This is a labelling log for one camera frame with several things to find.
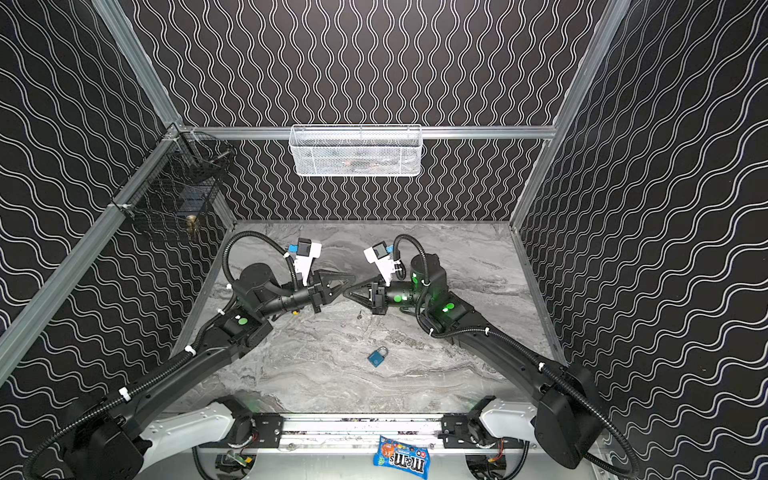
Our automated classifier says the brass item in black basket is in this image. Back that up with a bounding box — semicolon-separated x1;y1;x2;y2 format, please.
185;215;199;235

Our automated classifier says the blue padlock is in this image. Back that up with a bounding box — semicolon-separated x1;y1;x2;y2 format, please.
367;346;389;368

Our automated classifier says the M&M's candy bag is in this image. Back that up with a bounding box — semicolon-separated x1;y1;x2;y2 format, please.
372;436;431;479

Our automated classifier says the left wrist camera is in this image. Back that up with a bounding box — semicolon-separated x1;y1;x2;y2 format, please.
288;238;322;286

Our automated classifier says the black wire basket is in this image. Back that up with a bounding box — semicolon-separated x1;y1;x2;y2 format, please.
117;132;236;244

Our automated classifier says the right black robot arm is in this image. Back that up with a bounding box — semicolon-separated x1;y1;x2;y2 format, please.
344;234;640;479

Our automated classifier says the white mesh basket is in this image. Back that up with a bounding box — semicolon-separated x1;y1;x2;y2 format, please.
289;124;424;177

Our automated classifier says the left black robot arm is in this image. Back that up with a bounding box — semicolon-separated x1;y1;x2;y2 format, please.
22;230;356;479

